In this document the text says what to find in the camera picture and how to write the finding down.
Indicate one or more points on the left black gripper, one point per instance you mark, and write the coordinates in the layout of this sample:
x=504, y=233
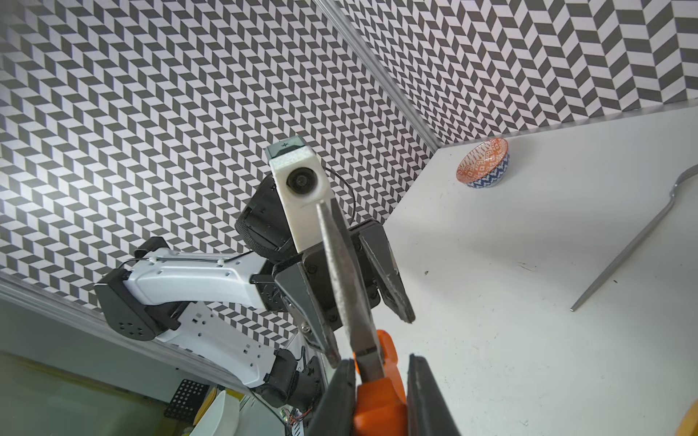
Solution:
x=304, y=282

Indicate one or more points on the orange long nose pliers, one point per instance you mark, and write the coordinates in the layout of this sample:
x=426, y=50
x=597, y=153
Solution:
x=381, y=407

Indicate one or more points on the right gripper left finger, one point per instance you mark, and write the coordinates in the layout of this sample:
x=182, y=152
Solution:
x=334, y=415

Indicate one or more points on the silver metal fork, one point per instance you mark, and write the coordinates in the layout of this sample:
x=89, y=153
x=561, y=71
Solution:
x=628, y=251

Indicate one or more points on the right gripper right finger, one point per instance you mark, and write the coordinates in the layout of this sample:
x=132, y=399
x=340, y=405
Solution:
x=428, y=413

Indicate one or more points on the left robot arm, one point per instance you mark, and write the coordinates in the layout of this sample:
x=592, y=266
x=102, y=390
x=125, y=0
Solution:
x=164, y=295

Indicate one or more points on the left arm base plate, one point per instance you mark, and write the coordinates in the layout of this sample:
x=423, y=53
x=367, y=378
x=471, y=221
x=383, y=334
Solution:
x=187, y=400

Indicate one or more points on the orange patterned small bowl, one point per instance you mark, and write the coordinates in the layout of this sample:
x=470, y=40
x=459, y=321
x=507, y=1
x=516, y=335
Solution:
x=485, y=165

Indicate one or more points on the yellow plastic storage box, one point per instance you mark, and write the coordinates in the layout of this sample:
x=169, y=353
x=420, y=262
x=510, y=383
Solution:
x=688, y=425

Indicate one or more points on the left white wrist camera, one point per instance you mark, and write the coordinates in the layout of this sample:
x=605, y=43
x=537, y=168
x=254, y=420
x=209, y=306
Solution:
x=302, y=183

